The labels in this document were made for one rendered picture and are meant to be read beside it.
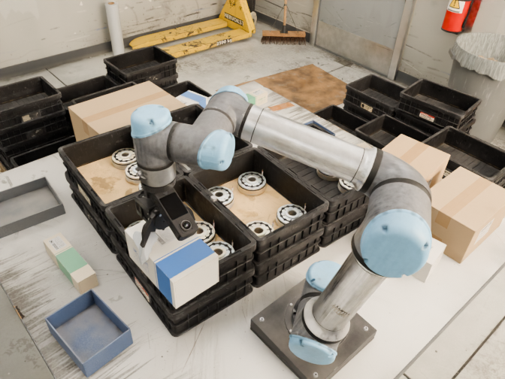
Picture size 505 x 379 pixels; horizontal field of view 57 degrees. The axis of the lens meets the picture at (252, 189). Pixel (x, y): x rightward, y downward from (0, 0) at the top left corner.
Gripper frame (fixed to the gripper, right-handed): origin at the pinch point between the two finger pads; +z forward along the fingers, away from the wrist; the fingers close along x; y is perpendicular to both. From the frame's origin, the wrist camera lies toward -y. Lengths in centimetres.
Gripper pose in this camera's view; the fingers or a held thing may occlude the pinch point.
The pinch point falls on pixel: (170, 250)
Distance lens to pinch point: 108.5
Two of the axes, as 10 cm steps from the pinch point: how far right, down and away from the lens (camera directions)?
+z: -0.3, 7.7, 6.3
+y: -6.6, -4.9, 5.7
